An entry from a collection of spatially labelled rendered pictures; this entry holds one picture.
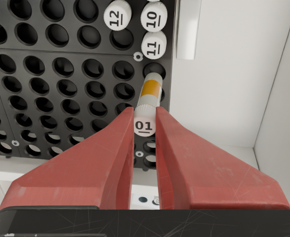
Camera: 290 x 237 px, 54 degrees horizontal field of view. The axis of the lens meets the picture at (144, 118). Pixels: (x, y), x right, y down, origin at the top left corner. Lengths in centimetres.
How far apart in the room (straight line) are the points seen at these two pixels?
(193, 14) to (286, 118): 10
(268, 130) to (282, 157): 4
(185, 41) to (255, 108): 9
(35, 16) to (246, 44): 15
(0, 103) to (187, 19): 14
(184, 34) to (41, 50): 10
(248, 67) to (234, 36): 3
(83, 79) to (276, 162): 15
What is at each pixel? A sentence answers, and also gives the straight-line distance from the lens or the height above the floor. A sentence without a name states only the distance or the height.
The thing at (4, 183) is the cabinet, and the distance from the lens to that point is 48.
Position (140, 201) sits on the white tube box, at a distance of 41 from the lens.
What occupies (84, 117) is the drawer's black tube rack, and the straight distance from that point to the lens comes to 19.
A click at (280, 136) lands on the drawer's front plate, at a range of 23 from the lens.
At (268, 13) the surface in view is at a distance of 23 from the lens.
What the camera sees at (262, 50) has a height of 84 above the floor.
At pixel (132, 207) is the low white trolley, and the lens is 49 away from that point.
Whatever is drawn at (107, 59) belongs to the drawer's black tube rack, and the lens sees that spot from 17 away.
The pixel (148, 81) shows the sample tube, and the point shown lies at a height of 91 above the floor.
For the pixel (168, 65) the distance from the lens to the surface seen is 16.
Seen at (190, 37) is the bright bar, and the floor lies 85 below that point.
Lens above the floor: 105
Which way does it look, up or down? 53 degrees down
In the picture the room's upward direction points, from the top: 168 degrees counter-clockwise
